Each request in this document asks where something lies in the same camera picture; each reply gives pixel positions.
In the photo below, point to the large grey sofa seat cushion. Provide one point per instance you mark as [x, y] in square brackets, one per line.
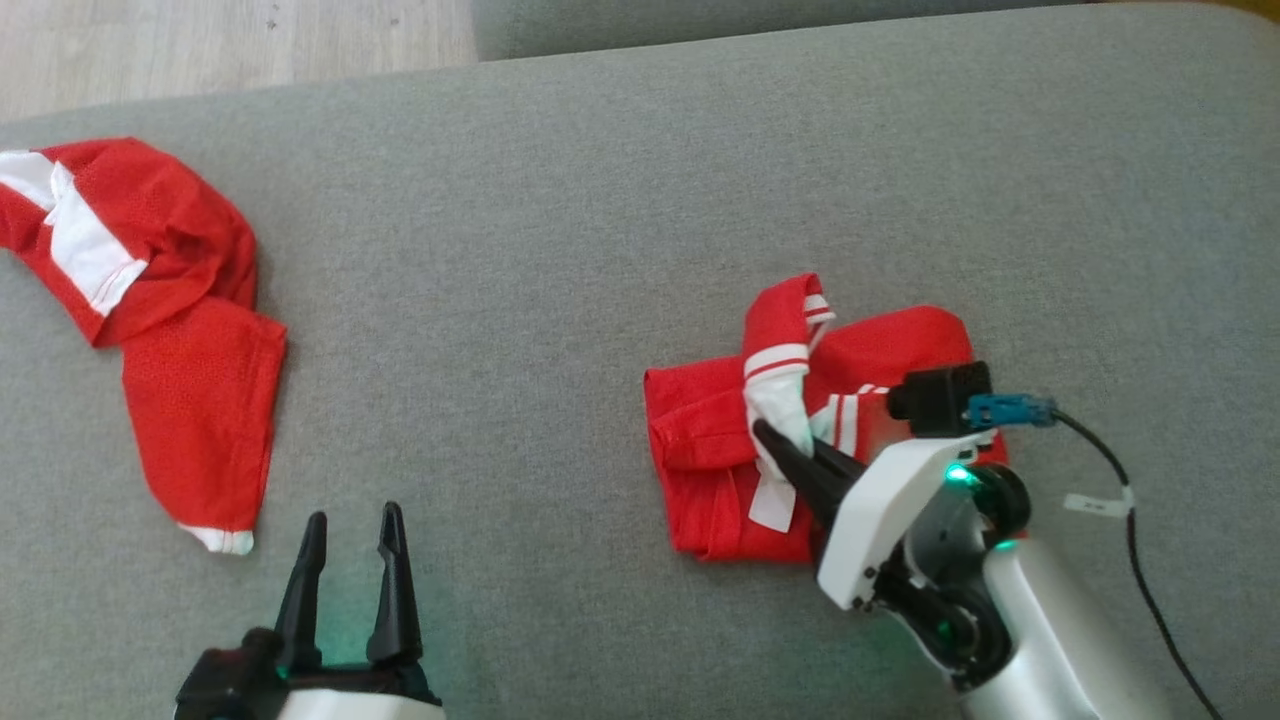
[560, 250]

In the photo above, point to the red shorts with white trim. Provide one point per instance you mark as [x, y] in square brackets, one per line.
[190, 400]

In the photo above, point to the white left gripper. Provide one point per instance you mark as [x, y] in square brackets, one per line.
[350, 705]

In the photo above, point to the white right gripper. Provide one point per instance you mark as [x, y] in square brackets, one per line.
[890, 510]

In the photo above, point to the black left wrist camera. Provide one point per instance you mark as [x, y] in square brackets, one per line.
[225, 680]

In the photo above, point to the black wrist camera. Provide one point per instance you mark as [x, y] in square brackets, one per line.
[225, 680]
[940, 398]

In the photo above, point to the small grey sofa cushion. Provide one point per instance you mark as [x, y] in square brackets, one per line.
[750, 22]

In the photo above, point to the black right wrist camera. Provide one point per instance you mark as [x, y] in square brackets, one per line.
[940, 398]

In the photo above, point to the red shirt with white sleeves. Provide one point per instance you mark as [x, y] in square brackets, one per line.
[700, 420]

